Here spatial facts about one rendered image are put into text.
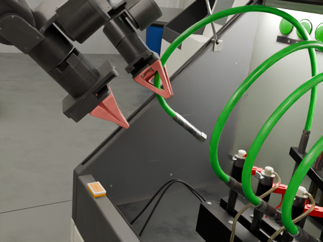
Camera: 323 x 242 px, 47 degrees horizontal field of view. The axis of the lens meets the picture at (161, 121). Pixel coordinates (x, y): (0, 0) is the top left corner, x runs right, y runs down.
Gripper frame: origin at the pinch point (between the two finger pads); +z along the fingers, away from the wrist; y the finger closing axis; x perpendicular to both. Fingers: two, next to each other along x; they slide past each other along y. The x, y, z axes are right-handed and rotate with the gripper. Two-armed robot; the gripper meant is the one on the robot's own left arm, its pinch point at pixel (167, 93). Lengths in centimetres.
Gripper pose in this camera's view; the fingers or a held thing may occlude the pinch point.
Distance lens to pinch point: 80.3
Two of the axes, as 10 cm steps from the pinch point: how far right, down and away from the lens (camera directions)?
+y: 1.9, -0.9, 9.8
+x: -7.7, 6.1, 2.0
